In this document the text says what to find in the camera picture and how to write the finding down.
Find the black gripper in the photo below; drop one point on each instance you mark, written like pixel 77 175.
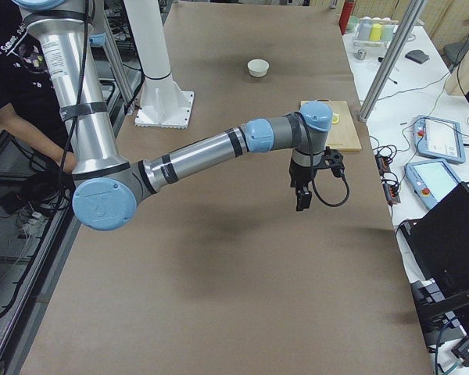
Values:
pixel 298 175

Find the white bowl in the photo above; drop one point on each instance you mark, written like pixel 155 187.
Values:
pixel 258 68

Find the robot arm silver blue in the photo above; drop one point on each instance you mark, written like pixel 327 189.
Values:
pixel 108 187

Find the wooden cutting board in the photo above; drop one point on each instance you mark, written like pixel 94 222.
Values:
pixel 341 136

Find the lemon slice single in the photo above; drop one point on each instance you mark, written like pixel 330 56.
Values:
pixel 335 118

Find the black power strip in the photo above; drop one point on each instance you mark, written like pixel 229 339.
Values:
pixel 389 180

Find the blue teach pendant near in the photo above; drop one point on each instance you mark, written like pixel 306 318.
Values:
pixel 432 180

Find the blue teach pendant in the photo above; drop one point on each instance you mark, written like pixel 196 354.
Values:
pixel 439 138
pixel 432 180

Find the blue teach pendant far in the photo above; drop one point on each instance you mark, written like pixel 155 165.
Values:
pixel 439 138

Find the black monitor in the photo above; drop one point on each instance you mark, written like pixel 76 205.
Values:
pixel 440 244

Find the small metal cup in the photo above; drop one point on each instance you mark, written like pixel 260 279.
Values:
pixel 361 54

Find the clear cup rack tray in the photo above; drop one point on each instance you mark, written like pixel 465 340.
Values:
pixel 378 44

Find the black square pad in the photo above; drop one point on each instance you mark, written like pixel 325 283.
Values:
pixel 417 56

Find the yellow cup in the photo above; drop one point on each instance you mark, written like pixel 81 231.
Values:
pixel 376 30

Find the light blue cup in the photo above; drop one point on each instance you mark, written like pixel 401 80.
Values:
pixel 364 30

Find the person in black shirt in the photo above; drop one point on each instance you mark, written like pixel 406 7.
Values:
pixel 29 109

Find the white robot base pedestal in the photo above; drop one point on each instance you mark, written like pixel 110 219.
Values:
pixel 162 102

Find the aluminium frame post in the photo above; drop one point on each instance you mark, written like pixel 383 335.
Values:
pixel 413 12

